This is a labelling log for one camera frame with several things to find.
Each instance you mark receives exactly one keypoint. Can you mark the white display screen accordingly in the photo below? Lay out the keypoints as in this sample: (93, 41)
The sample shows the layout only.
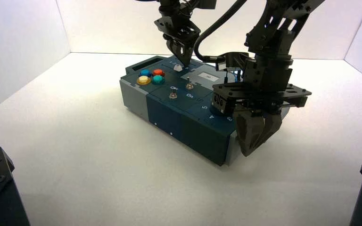
(208, 76)

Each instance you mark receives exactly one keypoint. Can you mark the blue push button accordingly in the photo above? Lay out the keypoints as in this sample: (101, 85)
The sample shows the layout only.
(145, 73)

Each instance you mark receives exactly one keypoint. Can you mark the red push button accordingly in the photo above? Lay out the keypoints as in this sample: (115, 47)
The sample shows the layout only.
(158, 72)

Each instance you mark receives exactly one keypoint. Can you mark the yellow push button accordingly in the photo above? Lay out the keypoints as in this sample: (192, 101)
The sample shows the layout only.
(143, 80)

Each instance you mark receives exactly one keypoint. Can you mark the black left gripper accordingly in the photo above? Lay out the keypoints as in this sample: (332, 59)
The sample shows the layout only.
(181, 31)

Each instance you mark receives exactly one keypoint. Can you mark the teal push button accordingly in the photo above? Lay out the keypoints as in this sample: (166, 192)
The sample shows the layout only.
(158, 79)

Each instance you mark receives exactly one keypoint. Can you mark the silver toggle switch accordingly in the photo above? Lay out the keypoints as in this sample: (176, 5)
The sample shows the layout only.
(173, 95)
(188, 86)

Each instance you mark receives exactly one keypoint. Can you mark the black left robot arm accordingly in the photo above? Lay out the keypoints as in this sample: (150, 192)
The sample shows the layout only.
(168, 6)

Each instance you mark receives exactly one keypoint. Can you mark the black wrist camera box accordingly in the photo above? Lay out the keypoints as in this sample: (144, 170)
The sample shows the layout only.
(231, 60)

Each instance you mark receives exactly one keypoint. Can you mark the white slider knob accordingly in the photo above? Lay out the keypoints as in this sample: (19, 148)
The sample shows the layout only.
(177, 68)

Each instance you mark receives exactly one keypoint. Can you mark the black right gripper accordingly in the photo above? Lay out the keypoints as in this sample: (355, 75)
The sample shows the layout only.
(262, 93)

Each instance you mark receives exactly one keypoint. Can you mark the blue grey control box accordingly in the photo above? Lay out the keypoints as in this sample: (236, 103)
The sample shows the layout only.
(168, 115)

